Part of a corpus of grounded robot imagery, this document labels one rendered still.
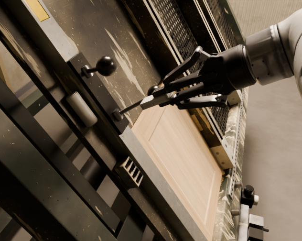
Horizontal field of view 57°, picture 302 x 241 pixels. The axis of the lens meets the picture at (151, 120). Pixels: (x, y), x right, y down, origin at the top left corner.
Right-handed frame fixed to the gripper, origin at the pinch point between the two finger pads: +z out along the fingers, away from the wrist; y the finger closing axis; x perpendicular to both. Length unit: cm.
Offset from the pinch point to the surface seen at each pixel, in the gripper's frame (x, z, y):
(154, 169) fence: 0.5, 12.2, 18.5
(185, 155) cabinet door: 20.9, 14.5, 31.4
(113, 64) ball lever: -5.9, 0.4, -11.8
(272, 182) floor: 127, 24, 156
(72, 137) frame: 110, 160, 50
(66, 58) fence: -2.1, 12.2, -16.5
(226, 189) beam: 29, 11, 57
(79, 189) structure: -14.1, 21.2, 8.3
